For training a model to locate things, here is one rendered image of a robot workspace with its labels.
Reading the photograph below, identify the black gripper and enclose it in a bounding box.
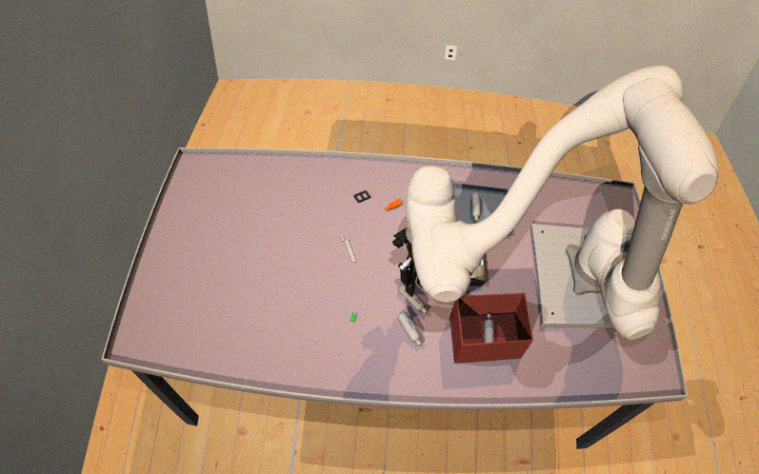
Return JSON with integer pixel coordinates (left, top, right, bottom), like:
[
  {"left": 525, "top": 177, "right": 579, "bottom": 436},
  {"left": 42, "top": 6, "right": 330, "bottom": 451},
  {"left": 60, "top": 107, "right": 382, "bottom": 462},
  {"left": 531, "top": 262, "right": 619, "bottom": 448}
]
[{"left": 398, "top": 240, "right": 422, "bottom": 297}]

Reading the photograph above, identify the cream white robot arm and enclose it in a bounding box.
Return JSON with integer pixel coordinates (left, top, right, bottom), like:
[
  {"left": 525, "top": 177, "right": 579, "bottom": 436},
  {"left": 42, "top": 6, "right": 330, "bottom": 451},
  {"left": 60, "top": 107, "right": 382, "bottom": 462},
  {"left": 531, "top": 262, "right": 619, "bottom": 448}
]
[{"left": 392, "top": 66, "right": 719, "bottom": 340}]

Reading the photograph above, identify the red open box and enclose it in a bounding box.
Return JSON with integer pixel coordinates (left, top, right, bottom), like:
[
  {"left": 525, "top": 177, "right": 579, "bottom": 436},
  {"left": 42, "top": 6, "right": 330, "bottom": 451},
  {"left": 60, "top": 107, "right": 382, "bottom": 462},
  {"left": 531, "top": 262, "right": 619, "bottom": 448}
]
[{"left": 449, "top": 293, "right": 533, "bottom": 364}]

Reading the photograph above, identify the white digital scale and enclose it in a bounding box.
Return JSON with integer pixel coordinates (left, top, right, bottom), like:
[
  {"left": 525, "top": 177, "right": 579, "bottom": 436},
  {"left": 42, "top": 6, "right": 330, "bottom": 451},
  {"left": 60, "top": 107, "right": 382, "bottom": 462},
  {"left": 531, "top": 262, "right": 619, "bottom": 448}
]
[{"left": 470, "top": 259, "right": 485, "bottom": 285}]

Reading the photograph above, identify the beige rounded cylinder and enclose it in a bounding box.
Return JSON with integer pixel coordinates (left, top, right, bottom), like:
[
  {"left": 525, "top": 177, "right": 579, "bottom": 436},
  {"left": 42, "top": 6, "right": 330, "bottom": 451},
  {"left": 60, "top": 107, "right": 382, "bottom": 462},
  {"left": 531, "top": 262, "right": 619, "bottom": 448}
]
[
  {"left": 471, "top": 192, "right": 481, "bottom": 222},
  {"left": 398, "top": 284, "right": 428, "bottom": 314}
]

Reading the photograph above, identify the grey table edge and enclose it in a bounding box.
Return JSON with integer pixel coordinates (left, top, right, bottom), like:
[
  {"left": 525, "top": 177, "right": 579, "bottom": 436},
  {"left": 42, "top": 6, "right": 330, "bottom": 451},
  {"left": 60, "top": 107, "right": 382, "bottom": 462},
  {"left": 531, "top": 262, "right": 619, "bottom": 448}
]
[{"left": 102, "top": 148, "right": 688, "bottom": 408}]

